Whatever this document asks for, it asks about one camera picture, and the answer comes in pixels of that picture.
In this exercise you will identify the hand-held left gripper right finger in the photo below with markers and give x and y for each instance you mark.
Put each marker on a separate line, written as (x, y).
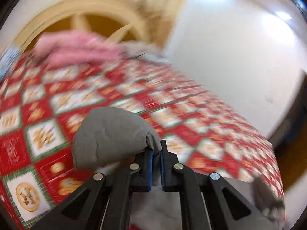
(163, 170)

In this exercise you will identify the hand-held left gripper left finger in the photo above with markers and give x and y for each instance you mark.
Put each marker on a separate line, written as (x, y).
(150, 170)

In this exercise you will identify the grey padded jacket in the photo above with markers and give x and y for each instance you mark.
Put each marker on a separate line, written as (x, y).
(108, 136)

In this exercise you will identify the red checked printed blanket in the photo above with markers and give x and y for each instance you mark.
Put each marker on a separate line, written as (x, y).
(72, 93)

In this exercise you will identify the light grey cloth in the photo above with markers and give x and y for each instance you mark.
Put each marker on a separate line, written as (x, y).
(144, 49)

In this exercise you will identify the pink cloth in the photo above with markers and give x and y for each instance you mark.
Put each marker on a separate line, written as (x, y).
(79, 48)

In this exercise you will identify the beige wooden headboard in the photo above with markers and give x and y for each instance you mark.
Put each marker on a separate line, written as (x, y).
(96, 12)

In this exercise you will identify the blue white patterned cloth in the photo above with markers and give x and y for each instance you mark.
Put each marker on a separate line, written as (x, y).
(8, 60)

